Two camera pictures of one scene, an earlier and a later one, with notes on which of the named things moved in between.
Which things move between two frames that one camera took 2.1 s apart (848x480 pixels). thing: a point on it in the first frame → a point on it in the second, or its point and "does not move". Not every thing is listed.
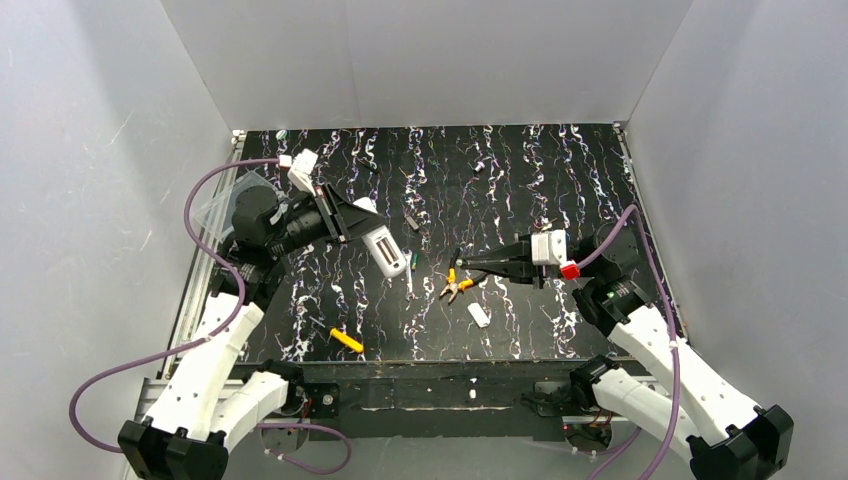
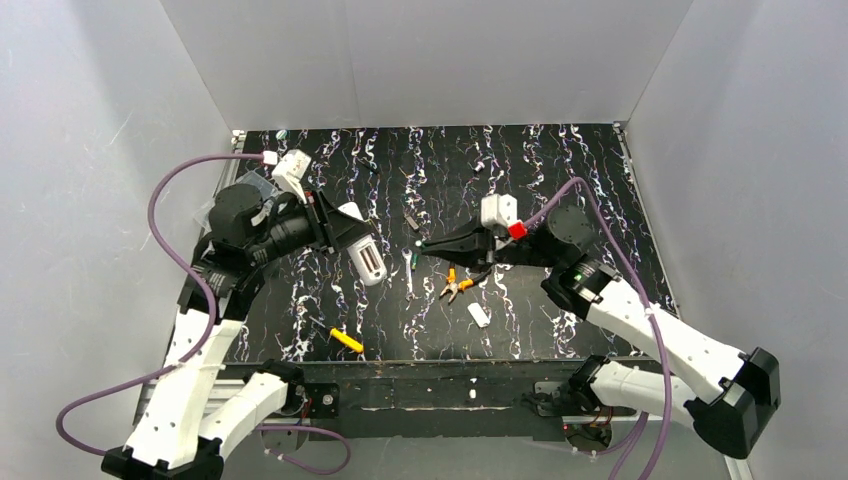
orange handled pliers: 452,285 does not move
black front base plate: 428,399 does not move
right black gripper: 530,259 → 491,245
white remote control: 383,244 → 365,255
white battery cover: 478,314 does not move
